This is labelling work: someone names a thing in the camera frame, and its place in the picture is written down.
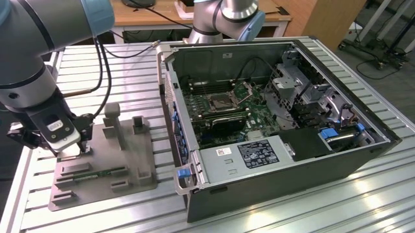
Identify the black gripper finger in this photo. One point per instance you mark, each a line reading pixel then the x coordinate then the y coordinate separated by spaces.
pixel 18 134
pixel 85 128

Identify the CPU with silver top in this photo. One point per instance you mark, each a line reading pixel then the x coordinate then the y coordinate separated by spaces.
pixel 68 158

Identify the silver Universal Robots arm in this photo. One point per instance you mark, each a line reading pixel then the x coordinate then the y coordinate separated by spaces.
pixel 29 48

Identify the black RAM slot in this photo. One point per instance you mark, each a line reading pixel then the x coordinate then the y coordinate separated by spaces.
pixel 213 85
pixel 213 82
pixel 214 88

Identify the CPU socket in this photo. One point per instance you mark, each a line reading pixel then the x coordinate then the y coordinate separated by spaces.
pixel 222 103

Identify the grey parts rack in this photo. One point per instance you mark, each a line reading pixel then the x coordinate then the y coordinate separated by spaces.
pixel 106 157

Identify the green RAM stick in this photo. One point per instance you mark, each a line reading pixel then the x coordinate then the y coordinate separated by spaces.
pixel 92 176

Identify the blue card retainer clip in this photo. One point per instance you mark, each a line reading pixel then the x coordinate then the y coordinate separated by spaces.
pixel 173 116

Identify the blue case latch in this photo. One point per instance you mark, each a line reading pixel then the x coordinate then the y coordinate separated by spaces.
pixel 181 173

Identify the small white sticker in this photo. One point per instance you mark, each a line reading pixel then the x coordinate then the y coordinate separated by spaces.
pixel 222 151

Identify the black graphics card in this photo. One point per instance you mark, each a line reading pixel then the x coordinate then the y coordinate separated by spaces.
pixel 226 123

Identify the silver power supply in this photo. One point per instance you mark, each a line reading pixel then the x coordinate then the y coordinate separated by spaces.
pixel 222 167

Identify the wooden desk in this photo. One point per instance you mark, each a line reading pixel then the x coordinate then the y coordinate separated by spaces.
pixel 142 20

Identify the silver chipset heat sink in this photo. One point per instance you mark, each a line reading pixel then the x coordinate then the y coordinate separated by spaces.
pixel 257 135

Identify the green motherboard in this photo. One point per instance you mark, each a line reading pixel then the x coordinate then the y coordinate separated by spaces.
pixel 259 121

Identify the black monitor base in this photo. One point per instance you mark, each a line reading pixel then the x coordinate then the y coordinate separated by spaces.
pixel 137 3

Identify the black power supply label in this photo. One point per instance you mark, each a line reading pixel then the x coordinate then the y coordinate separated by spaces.
pixel 259 154

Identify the open cardboard box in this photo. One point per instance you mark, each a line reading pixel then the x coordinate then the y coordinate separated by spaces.
pixel 184 4

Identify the metal disk bay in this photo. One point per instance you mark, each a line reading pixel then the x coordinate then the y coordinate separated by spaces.
pixel 284 85

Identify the black open PC case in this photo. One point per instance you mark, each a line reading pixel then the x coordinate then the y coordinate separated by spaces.
pixel 275 194

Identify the black plastic shroud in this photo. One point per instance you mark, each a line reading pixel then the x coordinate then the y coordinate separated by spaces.
pixel 301 143

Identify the flat brown cardboard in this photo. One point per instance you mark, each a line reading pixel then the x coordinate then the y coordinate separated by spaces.
pixel 273 6

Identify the small blue clip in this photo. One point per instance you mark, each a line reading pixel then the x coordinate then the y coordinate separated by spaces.
pixel 359 127

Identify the wooden cabinet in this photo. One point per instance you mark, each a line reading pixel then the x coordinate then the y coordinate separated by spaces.
pixel 333 21

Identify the metal equipment stand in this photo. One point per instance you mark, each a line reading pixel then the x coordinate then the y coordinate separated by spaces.
pixel 391 21

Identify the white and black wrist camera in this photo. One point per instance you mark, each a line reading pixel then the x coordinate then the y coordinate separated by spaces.
pixel 56 126

